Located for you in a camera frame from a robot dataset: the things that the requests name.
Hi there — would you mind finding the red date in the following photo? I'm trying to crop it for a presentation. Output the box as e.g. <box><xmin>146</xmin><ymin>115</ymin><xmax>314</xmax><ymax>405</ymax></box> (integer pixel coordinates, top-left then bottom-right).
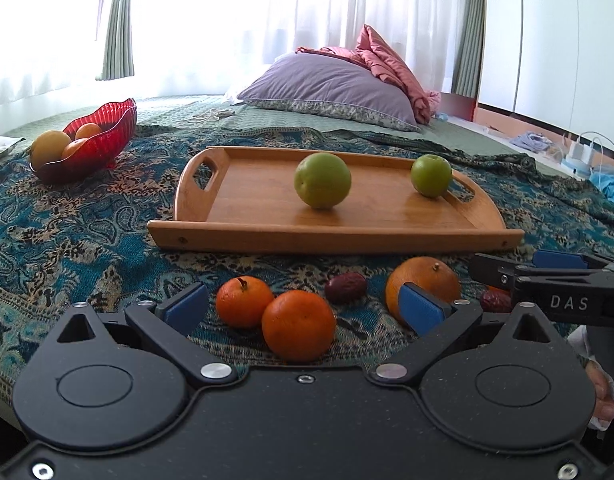
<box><xmin>325</xmin><ymin>272</ymin><xmax>368</xmax><ymax>304</ymax></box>
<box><xmin>480</xmin><ymin>287</ymin><xmax>513</xmax><ymax>313</ymax></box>

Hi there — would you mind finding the large dull orange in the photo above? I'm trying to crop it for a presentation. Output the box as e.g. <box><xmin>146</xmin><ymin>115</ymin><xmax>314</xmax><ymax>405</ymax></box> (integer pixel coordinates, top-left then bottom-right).
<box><xmin>385</xmin><ymin>256</ymin><xmax>461</xmax><ymax>326</ymax></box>

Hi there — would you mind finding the person's right hand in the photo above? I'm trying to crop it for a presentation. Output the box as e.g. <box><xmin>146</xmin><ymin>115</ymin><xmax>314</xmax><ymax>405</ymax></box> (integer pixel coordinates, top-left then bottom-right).
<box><xmin>584</xmin><ymin>357</ymin><xmax>614</xmax><ymax>431</ymax></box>

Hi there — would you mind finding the red glass bowl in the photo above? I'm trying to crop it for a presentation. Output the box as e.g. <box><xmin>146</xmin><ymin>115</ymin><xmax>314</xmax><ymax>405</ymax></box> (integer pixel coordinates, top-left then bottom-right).
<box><xmin>29</xmin><ymin>98</ymin><xmax>138</xmax><ymax>184</ymax></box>

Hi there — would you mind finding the green bedspread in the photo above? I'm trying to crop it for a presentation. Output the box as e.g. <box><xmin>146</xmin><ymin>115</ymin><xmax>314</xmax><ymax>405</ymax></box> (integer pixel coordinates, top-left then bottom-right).
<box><xmin>2</xmin><ymin>95</ymin><xmax>538</xmax><ymax>171</ymax></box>

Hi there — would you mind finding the purple pillow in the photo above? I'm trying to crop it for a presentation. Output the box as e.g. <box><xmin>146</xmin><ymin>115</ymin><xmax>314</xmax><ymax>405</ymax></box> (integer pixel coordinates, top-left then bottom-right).
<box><xmin>236</xmin><ymin>52</ymin><xmax>428</xmax><ymax>133</ymax></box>

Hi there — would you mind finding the newspaper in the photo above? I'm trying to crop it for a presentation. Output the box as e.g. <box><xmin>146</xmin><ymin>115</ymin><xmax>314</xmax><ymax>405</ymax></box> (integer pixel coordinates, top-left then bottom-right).
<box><xmin>0</xmin><ymin>135</ymin><xmax>25</xmax><ymax>163</ymax></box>

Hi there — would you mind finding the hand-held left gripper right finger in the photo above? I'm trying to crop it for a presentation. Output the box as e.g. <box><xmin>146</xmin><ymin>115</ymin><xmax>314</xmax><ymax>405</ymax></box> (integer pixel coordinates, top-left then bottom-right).
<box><xmin>368</xmin><ymin>282</ymin><xmax>568</xmax><ymax>388</ymax></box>

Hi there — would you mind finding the yellow pear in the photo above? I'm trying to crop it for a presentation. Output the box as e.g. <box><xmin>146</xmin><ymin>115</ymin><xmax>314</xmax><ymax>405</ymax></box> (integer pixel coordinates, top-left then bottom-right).
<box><xmin>30</xmin><ymin>130</ymin><xmax>72</xmax><ymax>168</ymax></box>

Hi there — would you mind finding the large green apple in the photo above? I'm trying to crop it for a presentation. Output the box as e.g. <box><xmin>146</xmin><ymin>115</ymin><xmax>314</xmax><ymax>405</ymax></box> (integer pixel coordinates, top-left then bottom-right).
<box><xmin>294</xmin><ymin>152</ymin><xmax>352</xmax><ymax>210</ymax></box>

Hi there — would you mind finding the green curtain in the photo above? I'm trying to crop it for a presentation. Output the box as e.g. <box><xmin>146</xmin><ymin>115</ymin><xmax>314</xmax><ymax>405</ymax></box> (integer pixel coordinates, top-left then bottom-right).
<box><xmin>96</xmin><ymin>0</ymin><xmax>136</xmax><ymax>81</ymax></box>
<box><xmin>454</xmin><ymin>0</ymin><xmax>488</xmax><ymax>97</ymax></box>

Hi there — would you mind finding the pink quilt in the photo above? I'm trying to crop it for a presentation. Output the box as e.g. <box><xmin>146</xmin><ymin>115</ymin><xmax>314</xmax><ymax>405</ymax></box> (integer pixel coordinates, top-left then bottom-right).
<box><xmin>294</xmin><ymin>24</ymin><xmax>442</xmax><ymax>126</ymax></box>

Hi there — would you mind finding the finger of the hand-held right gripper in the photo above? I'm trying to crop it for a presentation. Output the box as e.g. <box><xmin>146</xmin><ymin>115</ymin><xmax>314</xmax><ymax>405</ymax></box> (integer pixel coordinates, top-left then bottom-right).
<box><xmin>468</xmin><ymin>253</ymin><xmax>519</xmax><ymax>292</ymax></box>
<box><xmin>531</xmin><ymin>249</ymin><xmax>614</xmax><ymax>272</ymax></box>

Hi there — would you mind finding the bright orange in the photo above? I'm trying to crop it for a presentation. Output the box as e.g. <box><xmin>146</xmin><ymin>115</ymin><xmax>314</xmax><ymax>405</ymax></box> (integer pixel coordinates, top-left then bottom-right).
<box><xmin>261</xmin><ymin>290</ymin><xmax>337</xmax><ymax>363</ymax></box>

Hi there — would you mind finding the small orange tangerine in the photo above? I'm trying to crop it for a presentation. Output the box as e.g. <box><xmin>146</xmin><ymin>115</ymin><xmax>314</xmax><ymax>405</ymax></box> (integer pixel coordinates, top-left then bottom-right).
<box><xmin>216</xmin><ymin>276</ymin><xmax>275</xmax><ymax>330</ymax></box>

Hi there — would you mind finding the white sheer curtain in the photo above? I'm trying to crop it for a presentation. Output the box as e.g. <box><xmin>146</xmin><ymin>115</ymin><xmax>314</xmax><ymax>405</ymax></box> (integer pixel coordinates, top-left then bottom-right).
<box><xmin>0</xmin><ymin>0</ymin><xmax>468</xmax><ymax>136</ymax></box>

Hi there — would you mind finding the lavender cloth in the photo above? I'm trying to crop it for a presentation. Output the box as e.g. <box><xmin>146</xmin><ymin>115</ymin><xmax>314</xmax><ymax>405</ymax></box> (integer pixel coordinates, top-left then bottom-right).
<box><xmin>512</xmin><ymin>132</ymin><xmax>558</xmax><ymax>154</ymax></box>

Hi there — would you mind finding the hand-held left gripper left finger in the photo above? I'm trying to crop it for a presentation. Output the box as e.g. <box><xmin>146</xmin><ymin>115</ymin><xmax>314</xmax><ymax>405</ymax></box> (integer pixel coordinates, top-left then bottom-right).
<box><xmin>52</xmin><ymin>282</ymin><xmax>239</xmax><ymax>387</ymax></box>

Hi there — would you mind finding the small green apple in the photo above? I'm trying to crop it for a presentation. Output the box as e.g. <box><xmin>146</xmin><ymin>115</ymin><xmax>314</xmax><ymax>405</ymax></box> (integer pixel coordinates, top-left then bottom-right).
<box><xmin>411</xmin><ymin>154</ymin><xmax>453</xmax><ymax>198</ymax></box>

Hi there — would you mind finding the reddish wooden bed frame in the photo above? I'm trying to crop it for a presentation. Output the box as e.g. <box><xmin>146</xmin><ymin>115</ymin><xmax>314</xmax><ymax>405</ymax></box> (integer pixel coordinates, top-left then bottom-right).
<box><xmin>439</xmin><ymin>92</ymin><xmax>478</xmax><ymax>121</ymax></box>

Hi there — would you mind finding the blue cloth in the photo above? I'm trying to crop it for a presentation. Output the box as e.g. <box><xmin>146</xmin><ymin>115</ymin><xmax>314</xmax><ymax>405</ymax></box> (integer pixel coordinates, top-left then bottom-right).
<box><xmin>590</xmin><ymin>172</ymin><xmax>614</xmax><ymax>206</ymax></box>

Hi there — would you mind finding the wooden tray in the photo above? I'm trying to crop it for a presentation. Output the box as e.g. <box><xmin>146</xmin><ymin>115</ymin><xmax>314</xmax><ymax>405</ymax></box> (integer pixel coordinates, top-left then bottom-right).
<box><xmin>147</xmin><ymin>146</ymin><xmax>525</xmax><ymax>252</ymax></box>

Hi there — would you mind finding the teal paisley blanket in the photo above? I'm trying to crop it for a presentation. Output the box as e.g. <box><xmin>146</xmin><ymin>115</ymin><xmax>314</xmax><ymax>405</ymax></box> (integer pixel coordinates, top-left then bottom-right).
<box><xmin>0</xmin><ymin>125</ymin><xmax>614</xmax><ymax>411</ymax></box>

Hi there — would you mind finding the white wardrobe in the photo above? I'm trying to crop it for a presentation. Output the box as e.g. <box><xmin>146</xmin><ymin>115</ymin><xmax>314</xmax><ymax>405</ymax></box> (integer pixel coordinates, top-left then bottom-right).
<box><xmin>477</xmin><ymin>0</ymin><xmax>614</xmax><ymax>161</ymax></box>

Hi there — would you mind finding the white charger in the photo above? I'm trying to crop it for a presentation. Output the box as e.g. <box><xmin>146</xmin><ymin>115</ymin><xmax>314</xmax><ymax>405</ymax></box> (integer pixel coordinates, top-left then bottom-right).
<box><xmin>562</xmin><ymin>132</ymin><xmax>614</xmax><ymax>179</ymax></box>

